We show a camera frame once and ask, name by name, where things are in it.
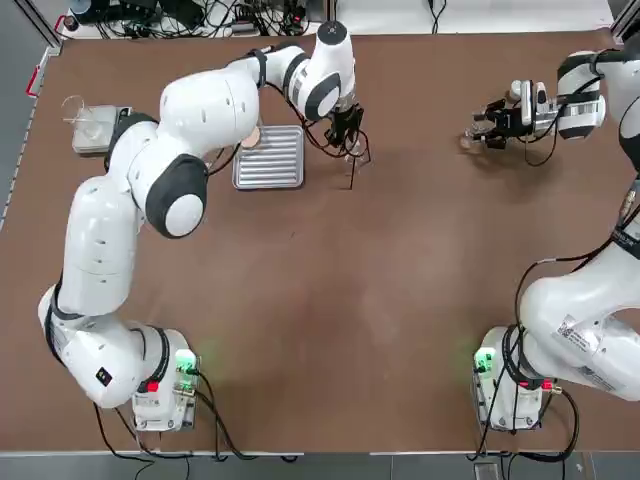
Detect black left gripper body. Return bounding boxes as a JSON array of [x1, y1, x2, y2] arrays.
[[330, 99, 365, 135]]

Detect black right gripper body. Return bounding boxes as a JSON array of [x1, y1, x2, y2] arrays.
[[489, 102, 525, 147]]

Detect clear glass beaker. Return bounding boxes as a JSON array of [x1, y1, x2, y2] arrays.
[[458, 122, 489, 151]]

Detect black metal tripod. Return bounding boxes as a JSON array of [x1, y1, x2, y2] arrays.
[[340, 132, 373, 191]]

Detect ribbed metal tray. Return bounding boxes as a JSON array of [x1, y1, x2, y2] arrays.
[[232, 124, 306, 192]]

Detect clear glass flask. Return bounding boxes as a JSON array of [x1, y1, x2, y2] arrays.
[[60, 94, 109, 141]]

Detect digital scale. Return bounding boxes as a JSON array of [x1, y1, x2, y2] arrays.
[[72, 104, 134, 157]]

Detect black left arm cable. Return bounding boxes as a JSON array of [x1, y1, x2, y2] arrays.
[[302, 117, 351, 157]]

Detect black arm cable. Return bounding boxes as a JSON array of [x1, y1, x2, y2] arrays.
[[302, 117, 351, 157], [522, 114, 564, 169]]

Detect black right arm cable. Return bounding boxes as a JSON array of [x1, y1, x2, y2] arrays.
[[522, 114, 564, 169]]

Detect tangled black cables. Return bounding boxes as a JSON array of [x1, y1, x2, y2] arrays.
[[94, 0, 321, 39]]

